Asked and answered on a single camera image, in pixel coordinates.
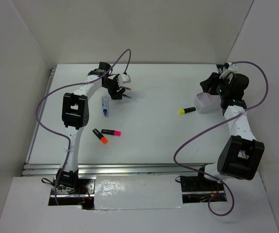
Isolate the yellow highlighter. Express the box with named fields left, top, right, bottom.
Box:
left=178, top=107, right=196, bottom=115

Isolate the white cover plate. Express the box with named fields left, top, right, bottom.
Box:
left=94, top=174, right=184, bottom=210

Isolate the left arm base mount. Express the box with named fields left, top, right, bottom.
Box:
left=49, top=177, right=96, bottom=210

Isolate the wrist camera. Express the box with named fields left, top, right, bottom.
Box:
left=118, top=73, right=131, bottom=86
left=220, top=62, right=238, bottom=79

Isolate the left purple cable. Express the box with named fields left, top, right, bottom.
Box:
left=35, top=49, right=132, bottom=206

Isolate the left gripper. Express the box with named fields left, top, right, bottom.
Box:
left=103, top=74, right=125, bottom=100

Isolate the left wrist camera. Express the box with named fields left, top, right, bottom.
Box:
left=118, top=73, right=131, bottom=86

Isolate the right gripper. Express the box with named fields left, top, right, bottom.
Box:
left=200, top=72, right=231, bottom=98

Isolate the aluminium frame rail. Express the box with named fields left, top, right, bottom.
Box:
left=21, top=163, right=249, bottom=176

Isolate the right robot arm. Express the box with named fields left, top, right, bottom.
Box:
left=194, top=72, right=264, bottom=190

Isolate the orange highlighter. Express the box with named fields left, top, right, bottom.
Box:
left=92, top=129, right=108, bottom=144

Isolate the white divided container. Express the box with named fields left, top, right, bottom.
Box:
left=194, top=92, right=221, bottom=114

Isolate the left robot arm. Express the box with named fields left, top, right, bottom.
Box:
left=55, top=62, right=131, bottom=194

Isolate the pink highlighter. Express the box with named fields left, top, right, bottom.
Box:
left=101, top=129, right=121, bottom=136

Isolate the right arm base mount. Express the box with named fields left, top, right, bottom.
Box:
left=175, top=176, right=227, bottom=203

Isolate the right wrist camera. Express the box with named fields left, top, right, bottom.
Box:
left=220, top=62, right=238, bottom=79

